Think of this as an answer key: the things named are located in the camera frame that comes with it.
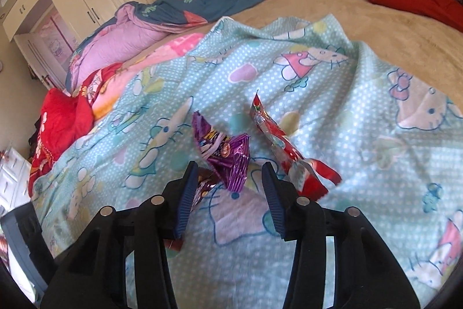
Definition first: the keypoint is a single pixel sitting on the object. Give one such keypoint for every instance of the pink cartoon poster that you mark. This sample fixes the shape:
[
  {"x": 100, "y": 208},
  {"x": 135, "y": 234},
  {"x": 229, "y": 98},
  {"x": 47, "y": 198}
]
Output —
[{"x": 54, "y": 37}]

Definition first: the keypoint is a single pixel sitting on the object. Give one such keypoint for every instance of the beige bed sheet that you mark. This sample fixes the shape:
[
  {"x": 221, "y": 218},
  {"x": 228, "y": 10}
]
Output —
[{"x": 361, "y": 12}]

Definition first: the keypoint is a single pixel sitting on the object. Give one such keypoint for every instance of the light blue cartoon blanket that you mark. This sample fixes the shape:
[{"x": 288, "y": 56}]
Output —
[{"x": 325, "y": 113}]

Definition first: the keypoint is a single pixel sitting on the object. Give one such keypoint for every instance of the pink cartoon blanket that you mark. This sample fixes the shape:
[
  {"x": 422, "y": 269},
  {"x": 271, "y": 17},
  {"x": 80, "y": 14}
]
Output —
[{"x": 181, "y": 44}]

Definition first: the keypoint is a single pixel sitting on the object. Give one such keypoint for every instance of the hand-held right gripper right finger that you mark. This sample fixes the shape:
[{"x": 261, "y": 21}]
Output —
[{"x": 275, "y": 200}]

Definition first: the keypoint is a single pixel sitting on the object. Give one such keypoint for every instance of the red floral cloth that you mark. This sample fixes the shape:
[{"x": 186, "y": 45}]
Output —
[{"x": 61, "y": 124}]

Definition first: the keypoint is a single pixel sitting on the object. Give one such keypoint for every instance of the purple foil wrapper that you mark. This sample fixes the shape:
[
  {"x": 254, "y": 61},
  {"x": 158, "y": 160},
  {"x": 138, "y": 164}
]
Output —
[{"x": 228, "y": 157}]

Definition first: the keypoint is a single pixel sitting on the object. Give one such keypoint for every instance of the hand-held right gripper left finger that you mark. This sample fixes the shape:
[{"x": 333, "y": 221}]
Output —
[{"x": 186, "y": 200}]

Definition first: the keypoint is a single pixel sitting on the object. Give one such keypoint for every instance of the white cabinet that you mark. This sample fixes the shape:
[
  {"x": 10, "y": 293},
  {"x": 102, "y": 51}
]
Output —
[{"x": 14, "y": 178}]

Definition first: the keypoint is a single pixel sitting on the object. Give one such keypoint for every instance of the brown foil wrapper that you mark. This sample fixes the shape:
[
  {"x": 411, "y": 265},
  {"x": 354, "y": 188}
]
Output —
[{"x": 204, "y": 186}]

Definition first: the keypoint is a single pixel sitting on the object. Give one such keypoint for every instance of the red snack wrapper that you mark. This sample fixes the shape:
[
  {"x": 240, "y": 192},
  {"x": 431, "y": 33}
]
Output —
[{"x": 278, "y": 139}]

